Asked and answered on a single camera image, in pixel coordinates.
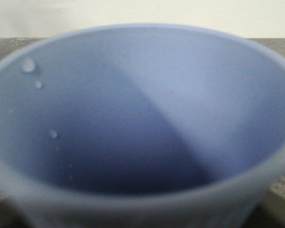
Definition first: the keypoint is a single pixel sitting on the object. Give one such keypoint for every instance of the light blue ribbed cup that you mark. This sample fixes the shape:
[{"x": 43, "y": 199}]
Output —
[{"x": 141, "y": 126}]

